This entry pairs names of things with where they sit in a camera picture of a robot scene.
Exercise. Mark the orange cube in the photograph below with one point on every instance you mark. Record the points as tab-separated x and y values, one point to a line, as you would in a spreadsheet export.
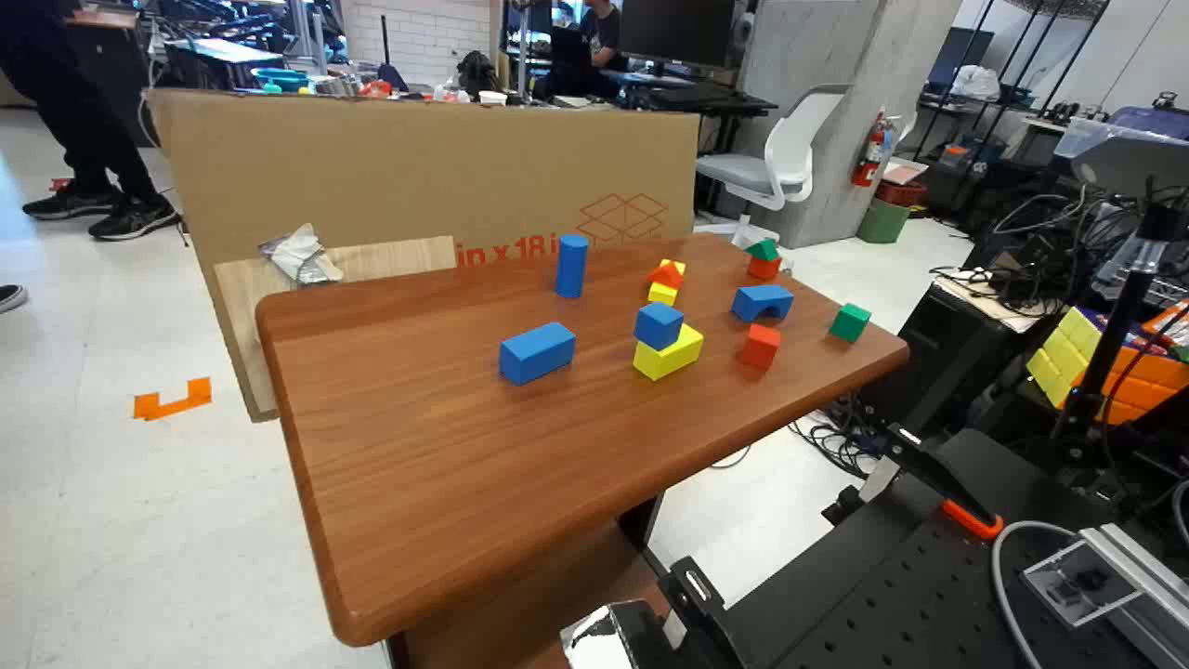
760	348

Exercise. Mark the blue rectangular block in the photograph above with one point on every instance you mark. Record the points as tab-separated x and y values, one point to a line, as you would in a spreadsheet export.
535	351

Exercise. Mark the blue cube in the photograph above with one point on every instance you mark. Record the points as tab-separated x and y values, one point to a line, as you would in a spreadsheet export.
661	326

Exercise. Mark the tall blue block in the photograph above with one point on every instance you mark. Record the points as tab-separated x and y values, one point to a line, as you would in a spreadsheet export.
570	264

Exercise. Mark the yellow L-shaped block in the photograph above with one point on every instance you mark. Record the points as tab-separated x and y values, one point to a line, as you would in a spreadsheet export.
670	358

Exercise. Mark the small yellow block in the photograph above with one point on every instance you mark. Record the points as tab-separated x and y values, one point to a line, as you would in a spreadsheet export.
662	296

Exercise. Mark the orange block with yellow face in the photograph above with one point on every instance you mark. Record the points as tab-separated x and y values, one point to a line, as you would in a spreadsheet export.
670	274

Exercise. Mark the blue arch block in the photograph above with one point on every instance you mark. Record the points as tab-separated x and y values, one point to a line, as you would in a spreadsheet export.
765	299

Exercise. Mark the red-orange block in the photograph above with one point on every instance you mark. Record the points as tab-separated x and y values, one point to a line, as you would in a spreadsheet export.
765	268

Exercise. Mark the green wedge block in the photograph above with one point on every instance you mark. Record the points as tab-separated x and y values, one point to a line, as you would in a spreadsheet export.
765	252

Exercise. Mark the large cardboard box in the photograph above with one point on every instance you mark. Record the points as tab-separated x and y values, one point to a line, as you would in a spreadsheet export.
410	168

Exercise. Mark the green cube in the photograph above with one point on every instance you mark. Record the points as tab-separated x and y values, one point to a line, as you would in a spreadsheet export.
848	322

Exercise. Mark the white office chair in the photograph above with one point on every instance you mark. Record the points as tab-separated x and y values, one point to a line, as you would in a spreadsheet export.
783	154

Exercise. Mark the crumpled clear plastic bag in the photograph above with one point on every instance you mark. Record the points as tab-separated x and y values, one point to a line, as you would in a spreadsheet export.
304	255

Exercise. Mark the green bin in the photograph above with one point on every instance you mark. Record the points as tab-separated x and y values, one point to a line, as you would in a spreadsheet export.
881	221

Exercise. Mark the black computer monitor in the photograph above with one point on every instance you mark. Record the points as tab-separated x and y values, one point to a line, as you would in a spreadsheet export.
683	26

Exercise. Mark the red fire extinguisher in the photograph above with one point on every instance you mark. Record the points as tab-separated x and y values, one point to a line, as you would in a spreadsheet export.
875	149

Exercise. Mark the red box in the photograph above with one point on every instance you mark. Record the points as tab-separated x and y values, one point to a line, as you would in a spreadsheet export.
901	184

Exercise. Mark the light wooden board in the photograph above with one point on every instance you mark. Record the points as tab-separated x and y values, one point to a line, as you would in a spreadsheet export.
248	303

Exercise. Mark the black tool with orange grip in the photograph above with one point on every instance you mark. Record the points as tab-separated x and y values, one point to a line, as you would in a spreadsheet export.
953	495

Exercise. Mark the orange tape floor mark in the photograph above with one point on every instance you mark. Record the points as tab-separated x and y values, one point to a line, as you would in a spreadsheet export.
170	404

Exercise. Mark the yellow sticky note pad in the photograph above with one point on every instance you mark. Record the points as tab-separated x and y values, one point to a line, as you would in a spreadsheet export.
1063	358

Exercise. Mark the black sneaker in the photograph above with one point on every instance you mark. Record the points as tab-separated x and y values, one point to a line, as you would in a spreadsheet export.
60	203
134	218

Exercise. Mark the orange box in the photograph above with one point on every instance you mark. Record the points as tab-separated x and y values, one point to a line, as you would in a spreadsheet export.
1145	376

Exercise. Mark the person's black trousers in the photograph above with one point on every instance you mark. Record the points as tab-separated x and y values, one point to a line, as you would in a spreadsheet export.
76	88

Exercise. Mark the wooden table pedestal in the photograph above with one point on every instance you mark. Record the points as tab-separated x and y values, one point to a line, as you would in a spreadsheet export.
521	620

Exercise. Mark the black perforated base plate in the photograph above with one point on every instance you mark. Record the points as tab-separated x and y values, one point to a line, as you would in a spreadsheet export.
892	597

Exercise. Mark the black camera stand pole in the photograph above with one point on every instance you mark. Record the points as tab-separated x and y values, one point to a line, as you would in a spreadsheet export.
1100	358

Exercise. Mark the aluminium rail with label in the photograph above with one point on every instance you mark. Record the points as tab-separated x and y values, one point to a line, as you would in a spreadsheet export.
1118	588

